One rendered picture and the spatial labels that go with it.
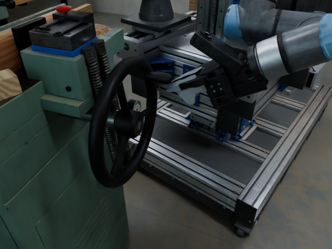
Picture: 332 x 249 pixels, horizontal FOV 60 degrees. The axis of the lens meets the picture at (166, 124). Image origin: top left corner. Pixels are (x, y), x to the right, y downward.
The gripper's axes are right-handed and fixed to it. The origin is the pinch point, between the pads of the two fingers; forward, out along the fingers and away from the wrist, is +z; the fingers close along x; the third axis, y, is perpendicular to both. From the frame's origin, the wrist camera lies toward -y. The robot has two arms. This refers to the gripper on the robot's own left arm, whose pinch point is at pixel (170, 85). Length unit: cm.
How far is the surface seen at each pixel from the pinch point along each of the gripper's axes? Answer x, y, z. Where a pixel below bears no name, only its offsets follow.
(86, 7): 28.6, -25.7, 30.4
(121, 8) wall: 329, -28, 204
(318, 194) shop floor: 66, 105, -7
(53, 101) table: -15.1, -10.3, 17.6
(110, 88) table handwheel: -16.3, -8.4, 1.4
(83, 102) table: -13.2, -7.3, 12.4
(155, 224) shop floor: 20, 68, 56
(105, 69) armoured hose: -5.4, -10.0, 9.2
